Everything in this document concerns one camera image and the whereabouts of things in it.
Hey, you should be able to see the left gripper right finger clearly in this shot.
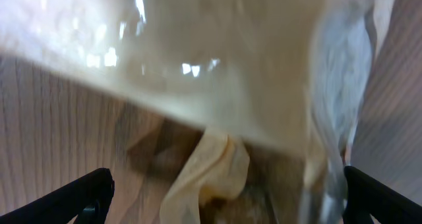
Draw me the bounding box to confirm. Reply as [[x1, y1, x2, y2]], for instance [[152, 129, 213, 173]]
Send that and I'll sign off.
[[342, 166, 421, 224]]

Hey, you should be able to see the beige snack bag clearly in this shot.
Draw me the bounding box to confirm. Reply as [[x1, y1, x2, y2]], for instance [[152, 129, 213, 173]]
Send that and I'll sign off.
[[1, 0, 395, 223]]

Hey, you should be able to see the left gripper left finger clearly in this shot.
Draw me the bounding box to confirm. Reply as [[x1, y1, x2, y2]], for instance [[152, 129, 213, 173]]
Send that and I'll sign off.
[[1, 168, 115, 224]]

